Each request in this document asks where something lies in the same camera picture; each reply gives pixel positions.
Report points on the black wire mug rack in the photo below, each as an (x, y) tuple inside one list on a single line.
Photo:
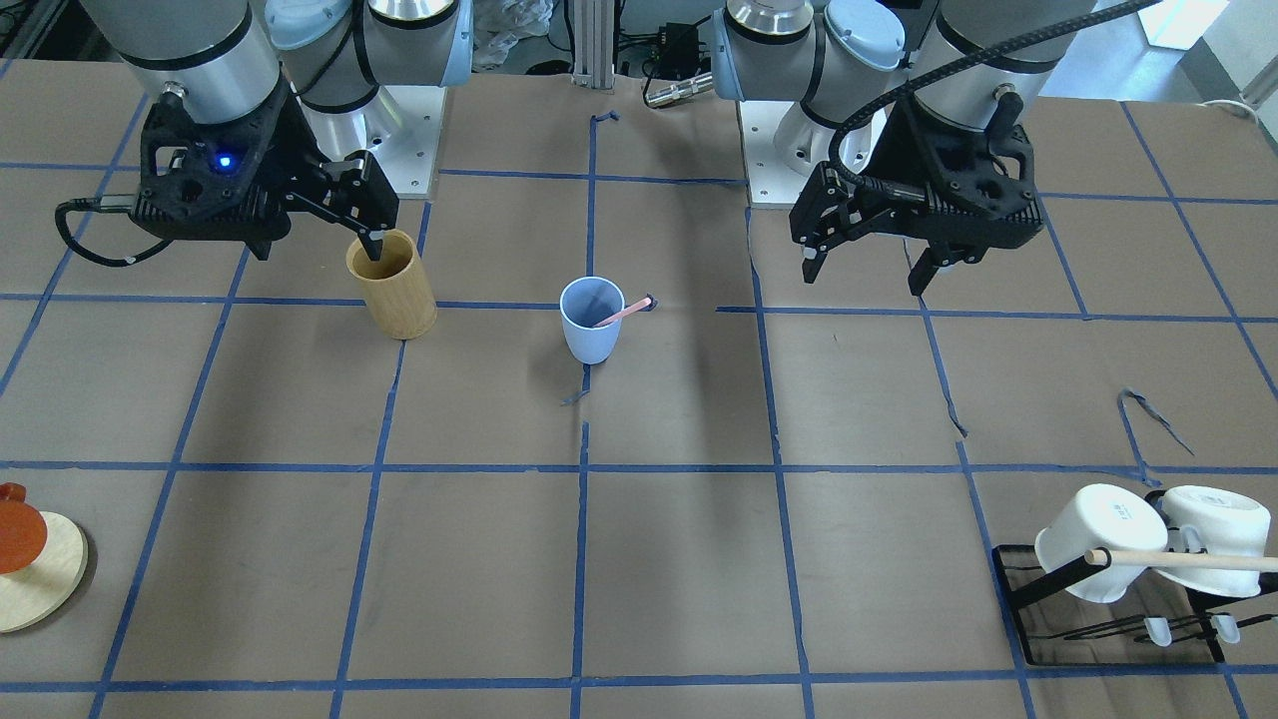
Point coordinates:
[(1156, 622)]

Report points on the wooden mug tree stand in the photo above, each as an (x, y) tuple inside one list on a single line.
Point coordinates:
[(36, 592)]

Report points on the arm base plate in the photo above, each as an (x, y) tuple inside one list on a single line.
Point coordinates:
[(401, 126), (781, 146)]

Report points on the orange mug on stand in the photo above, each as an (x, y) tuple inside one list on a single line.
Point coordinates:
[(24, 530)]

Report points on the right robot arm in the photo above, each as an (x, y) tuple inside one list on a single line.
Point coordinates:
[(334, 54)]

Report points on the aluminium frame post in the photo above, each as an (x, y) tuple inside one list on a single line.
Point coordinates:
[(593, 43)]

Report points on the blue-grey plastic cup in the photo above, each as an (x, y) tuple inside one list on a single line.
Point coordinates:
[(583, 305)]

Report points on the white mug on rack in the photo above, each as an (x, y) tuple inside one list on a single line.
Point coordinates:
[(1100, 516)]

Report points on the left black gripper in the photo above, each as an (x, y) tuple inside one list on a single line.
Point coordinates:
[(892, 150)]

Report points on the bamboo chopstick holder cup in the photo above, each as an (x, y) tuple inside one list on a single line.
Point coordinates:
[(395, 288)]

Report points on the pink chopstick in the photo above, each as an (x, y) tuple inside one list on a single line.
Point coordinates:
[(646, 305)]

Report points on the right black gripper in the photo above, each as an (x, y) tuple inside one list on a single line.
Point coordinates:
[(296, 160)]

